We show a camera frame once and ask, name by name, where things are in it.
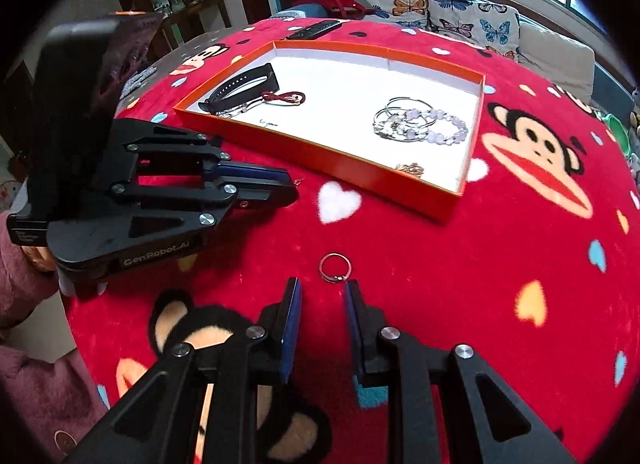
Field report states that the black wristband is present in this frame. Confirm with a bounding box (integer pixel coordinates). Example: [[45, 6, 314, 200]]
[[198, 63, 279, 115]]

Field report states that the red bead bracelet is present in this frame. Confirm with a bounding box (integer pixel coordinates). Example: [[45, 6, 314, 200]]
[[259, 90, 307, 107]]

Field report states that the small silver ring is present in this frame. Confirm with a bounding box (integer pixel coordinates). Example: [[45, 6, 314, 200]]
[[318, 251, 354, 285]]

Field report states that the thin silver hoop with pearl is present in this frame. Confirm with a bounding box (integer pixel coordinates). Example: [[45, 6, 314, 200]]
[[372, 107, 436, 143]]

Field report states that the pink bead bracelet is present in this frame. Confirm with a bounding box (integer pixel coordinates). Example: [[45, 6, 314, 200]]
[[380, 107, 471, 147]]

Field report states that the large silver hoop bangle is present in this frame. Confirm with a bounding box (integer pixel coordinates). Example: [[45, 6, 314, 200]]
[[384, 96, 433, 115]]

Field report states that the maroon sleeve forearm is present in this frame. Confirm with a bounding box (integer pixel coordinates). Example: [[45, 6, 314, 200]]
[[1, 213, 107, 463]]

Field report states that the wooden side table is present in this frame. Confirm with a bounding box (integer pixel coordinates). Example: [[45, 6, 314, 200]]
[[160, 0, 232, 50]]

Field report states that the orange tray white inside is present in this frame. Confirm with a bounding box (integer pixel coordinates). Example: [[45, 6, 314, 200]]
[[175, 41, 485, 222]]

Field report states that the gold brown brooch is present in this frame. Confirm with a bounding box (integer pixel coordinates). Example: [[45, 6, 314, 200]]
[[396, 163, 424, 179]]

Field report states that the black remote control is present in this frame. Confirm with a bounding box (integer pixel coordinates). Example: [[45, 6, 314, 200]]
[[285, 20, 343, 41]]

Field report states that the butterfly print pillow right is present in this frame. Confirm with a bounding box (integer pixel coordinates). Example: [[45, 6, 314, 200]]
[[428, 0, 520, 60]]

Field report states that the green bowl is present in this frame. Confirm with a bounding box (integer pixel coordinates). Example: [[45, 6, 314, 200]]
[[603, 112, 631, 158]]

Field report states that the beige cushion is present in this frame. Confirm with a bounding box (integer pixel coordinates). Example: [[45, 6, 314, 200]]
[[518, 20, 596, 103]]

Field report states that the plush toy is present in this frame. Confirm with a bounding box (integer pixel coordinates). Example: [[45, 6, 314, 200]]
[[628, 110, 640, 178]]

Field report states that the silver chain jewelry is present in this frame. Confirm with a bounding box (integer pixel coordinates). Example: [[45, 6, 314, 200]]
[[215, 98, 265, 118]]

